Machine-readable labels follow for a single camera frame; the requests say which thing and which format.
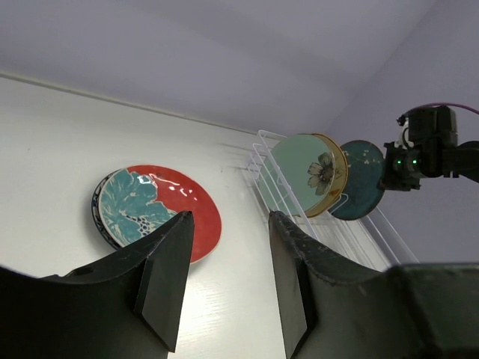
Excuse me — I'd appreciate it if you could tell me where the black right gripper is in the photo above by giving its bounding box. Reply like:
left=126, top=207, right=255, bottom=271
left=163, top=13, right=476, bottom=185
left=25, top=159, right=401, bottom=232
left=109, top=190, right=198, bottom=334
left=379, top=105, right=458, bottom=191

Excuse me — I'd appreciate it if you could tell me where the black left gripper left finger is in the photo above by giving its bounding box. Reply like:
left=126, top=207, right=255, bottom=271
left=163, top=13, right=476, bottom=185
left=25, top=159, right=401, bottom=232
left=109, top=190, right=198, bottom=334
left=1, top=211, right=195, bottom=358

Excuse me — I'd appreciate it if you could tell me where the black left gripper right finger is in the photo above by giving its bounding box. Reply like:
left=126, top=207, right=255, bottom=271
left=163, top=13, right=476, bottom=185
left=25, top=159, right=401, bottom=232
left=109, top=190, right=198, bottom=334
left=269, top=212, right=478, bottom=358

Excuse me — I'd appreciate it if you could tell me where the dark teal brown-rimmed plate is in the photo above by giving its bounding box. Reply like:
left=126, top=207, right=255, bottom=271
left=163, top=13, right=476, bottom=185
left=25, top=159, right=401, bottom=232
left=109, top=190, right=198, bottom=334
left=329, top=140, right=385, bottom=221

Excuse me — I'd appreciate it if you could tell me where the red plate teal flower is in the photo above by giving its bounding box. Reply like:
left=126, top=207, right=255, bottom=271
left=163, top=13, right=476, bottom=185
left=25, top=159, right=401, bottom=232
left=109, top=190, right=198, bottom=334
left=99, top=165, right=222, bottom=263

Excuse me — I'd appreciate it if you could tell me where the blue floral white plate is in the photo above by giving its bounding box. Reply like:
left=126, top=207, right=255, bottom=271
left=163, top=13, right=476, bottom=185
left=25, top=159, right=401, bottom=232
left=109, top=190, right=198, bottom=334
left=91, top=171, right=120, bottom=250

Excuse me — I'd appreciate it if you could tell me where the light green plate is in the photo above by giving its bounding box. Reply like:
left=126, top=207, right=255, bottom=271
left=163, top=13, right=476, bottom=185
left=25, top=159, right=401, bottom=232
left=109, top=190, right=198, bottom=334
left=258, top=134, right=329, bottom=216

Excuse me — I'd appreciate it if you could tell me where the yellow cream plate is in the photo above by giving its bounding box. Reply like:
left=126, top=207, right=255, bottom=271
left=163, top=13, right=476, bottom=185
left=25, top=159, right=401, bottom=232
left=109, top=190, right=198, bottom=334
left=305, top=133, right=349, bottom=218

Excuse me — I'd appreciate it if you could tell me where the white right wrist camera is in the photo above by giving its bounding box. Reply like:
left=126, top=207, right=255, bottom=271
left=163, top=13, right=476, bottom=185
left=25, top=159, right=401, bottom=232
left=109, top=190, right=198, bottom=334
left=394, top=115, right=414, bottom=150

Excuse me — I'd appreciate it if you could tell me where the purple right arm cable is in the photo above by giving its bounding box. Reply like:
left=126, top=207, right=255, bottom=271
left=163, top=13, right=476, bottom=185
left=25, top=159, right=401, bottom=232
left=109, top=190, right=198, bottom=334
left=418, top=100, right=479, bottom=116

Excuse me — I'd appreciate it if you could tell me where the white wire dish rack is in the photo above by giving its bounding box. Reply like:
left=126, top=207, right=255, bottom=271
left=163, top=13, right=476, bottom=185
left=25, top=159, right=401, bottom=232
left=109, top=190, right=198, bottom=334
left=246, top=130, right=418, bottom=270

